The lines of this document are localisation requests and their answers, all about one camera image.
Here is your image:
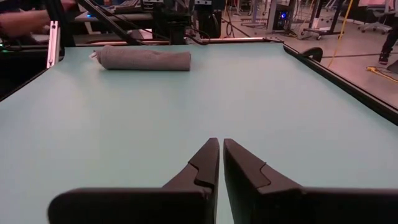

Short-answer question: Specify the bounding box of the grey woven towel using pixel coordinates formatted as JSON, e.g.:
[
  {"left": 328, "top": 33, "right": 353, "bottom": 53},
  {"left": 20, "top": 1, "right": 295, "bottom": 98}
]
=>
[{"left": 89, "top": 44, "right": 192, "bottom": 72}]

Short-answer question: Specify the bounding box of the black metal table frame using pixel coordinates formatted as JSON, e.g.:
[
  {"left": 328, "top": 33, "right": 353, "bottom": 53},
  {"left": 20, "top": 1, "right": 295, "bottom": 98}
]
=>
[{"left": 0, "top": 0, "right": 398, "bottom": 127}]

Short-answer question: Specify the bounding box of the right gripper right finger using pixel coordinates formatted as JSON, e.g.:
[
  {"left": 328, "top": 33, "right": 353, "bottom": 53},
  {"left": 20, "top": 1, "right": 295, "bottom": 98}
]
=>
[{"left": 223, "top": 138, "right": 398, "bottom": 224}]

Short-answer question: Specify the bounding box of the silver aluminium extrusion bar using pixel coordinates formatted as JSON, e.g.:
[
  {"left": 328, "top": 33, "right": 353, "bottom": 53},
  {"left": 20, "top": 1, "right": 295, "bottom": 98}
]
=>
[{"left": 46, "top": 20, "right": 60, "bottom": 69}]

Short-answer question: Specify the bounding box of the black wheeled stand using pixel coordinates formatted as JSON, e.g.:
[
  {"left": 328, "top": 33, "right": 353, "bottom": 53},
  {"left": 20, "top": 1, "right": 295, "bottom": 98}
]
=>
[{"left": 300, "top": 0, "right": 346, "bottom": 40}]

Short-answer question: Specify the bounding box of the black table clamp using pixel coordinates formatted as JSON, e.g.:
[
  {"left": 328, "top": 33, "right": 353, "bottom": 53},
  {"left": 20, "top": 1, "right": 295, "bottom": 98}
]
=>
[{"left": 300, "top": 46, "right": 324, "bottom": 63}]

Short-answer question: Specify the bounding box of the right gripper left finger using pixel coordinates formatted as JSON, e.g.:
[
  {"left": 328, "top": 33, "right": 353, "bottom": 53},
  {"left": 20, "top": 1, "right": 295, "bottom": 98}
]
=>
[{"left": 47, "top": 138, "right": 220, "bottom": 224}]

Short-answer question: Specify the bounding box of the yellow power cable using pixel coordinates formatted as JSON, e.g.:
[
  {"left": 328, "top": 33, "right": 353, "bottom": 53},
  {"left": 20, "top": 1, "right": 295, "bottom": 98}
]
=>
[{"left": 326, "top": 0, "right": 398, "bottom": 83}]

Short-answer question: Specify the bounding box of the person's hand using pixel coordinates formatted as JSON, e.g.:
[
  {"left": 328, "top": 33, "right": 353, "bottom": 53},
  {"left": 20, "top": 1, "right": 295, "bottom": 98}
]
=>
[{"left": 0, "top": 9, "right": 51, "bottom": 39}]

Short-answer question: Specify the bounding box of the person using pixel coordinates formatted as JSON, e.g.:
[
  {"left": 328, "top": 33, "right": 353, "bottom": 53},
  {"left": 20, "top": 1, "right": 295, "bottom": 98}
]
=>
[{"left": 377, "top": 17, "right": 398, "bottom": 65}]

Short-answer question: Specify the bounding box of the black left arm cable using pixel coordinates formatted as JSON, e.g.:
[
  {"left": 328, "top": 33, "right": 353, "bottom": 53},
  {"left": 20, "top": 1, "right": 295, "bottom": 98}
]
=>
[{"left": 185, "top": 27, "right": 213, "bottom": 46}]

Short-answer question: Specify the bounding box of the grey office chair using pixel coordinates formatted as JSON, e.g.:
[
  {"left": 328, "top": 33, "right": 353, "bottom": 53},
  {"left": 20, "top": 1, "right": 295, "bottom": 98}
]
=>
[{"left": 356, "top": 0, "right": 394, "bottom": 35}]

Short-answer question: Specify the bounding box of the grey keyboard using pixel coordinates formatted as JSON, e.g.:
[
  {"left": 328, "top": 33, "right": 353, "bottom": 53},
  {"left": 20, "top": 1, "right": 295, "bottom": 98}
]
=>
[{"left": 104, "top": 0, "right": 142, "bottom": 14}]

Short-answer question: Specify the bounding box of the computer tower with blue light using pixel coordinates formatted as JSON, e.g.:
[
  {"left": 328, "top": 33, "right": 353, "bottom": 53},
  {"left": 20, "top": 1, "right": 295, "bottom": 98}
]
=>
[{"left": 272, "top": 2, "right": 294, "bottom": 32}]

